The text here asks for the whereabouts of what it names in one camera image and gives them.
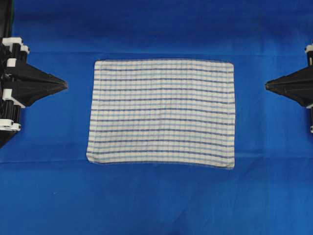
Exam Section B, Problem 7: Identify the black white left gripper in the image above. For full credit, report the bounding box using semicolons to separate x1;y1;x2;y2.
0;37;67;132

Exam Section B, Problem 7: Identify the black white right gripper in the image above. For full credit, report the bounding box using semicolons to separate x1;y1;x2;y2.
265;43;313;133

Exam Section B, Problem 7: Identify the white blue striped towel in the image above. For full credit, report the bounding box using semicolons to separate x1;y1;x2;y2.
86;58;236;169

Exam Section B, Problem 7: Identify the blue table cloth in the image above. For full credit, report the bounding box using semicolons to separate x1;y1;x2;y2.
0;0;313;235

